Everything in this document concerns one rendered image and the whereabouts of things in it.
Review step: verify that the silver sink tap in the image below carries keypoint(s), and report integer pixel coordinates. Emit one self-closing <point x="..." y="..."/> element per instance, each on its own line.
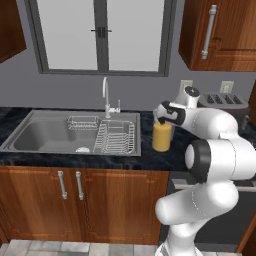
<point x="107" y="100"/>

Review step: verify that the brown wall cupboard door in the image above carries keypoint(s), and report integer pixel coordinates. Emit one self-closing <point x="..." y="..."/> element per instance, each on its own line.
<point x="230" y="30"/>

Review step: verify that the black window latch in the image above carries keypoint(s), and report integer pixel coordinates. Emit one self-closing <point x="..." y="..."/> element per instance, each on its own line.
<point x="101" y="31"/>

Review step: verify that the grey framed window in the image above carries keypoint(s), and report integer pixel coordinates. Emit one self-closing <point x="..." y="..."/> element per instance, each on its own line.
<point x="76" y="36"/>

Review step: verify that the brown base cupboard door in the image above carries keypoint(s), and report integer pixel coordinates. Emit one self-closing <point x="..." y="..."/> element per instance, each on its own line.
<point x="33" y="206"/>
<point x="123" y="206"/>

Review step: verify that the grey steel sink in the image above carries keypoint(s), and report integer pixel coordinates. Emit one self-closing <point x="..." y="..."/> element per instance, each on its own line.
<point x="46" y="135"/>

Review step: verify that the silver four-slot toaster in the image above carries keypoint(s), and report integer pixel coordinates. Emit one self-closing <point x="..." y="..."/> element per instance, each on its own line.
<point x="233" y="105"/>

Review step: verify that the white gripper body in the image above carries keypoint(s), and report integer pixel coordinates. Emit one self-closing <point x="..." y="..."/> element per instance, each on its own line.
<point x="160" y="109"/>

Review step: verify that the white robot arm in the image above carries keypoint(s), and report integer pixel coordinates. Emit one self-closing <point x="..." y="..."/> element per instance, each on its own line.
<point x="213" y="200"/>

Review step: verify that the white wall socket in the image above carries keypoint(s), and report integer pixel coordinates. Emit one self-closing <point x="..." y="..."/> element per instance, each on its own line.
<point x="226" y="87"/>
<point x="185" y="86"/>

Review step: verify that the yellow pitcher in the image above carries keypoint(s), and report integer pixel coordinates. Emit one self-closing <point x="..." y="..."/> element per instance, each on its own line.
<point x="162" y="138"/>

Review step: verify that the white sink drain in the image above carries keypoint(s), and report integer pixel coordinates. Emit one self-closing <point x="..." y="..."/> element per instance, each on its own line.
<point x="82" y="150"/>

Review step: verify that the black dishwasher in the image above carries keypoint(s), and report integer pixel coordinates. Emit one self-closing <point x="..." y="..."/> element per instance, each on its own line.
<point x="246" y="206"/>

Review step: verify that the brown wall cupboard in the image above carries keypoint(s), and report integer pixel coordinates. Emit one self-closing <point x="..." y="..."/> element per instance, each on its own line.
<point x="10" y="26"/>

